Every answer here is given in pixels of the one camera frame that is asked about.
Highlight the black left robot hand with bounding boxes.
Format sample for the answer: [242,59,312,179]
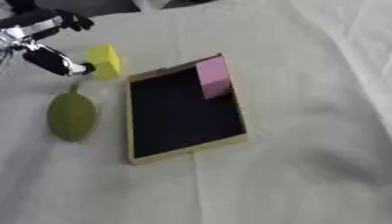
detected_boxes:
[0,8,98,77]

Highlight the tan box with black inside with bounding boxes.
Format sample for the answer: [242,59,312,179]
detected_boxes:
[123,52,251,166]

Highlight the yellow block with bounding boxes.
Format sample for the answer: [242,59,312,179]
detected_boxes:
[84,44,124,81]

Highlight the green leaf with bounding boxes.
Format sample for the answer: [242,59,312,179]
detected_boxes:
[45,83,98,143]

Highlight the pink block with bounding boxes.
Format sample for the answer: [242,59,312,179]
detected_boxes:
[194,55,235,101]

